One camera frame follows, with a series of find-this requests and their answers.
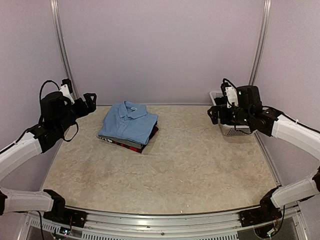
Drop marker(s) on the grey button shirt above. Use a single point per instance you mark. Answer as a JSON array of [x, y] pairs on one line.
[[121, 141]]

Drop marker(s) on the light blue long sleeve shirt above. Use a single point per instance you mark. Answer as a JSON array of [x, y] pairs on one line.
[[129, 121]]

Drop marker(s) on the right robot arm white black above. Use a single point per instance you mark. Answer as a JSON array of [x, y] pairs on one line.
[[242, 106]]

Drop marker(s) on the aluminium frame post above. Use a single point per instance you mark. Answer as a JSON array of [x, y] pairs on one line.
[[54, 5], [261, 42]]

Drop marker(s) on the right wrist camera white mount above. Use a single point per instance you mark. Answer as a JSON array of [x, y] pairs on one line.
[[229, 91]]

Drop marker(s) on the black shirt in basket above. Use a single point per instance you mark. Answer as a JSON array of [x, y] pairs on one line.
[[219, 101]]

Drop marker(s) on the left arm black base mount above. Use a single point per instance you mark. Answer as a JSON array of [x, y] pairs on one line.
[[70, 217]]

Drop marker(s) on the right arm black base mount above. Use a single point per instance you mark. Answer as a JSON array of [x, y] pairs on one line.
[[256, 216]]

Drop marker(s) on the red black plaid shirt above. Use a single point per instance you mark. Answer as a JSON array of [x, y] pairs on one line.
[[130, 148]]

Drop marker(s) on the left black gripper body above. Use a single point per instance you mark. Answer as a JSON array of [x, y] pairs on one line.
[[82, 110]]

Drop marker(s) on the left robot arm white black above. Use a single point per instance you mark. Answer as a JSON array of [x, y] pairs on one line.
[[58, 113]]

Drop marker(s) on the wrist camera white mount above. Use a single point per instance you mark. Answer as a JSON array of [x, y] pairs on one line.
[[229, 91], [67, 89]]

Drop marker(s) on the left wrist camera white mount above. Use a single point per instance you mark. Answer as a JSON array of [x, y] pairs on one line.
[[67, 89]]

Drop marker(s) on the front aluminium rail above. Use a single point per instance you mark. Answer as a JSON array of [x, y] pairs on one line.
[[102, 225]]

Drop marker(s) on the white plastic laundry basket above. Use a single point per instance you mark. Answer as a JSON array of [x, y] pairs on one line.
[[229, 130]]

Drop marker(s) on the left aluminium frame post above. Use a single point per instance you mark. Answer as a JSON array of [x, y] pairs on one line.
[[54, 5]]

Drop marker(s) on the right aluminium frame post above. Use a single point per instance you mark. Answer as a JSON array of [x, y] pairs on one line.
[[261, 42]]

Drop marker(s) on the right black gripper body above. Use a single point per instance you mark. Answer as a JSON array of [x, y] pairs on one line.
[[225, 118]]

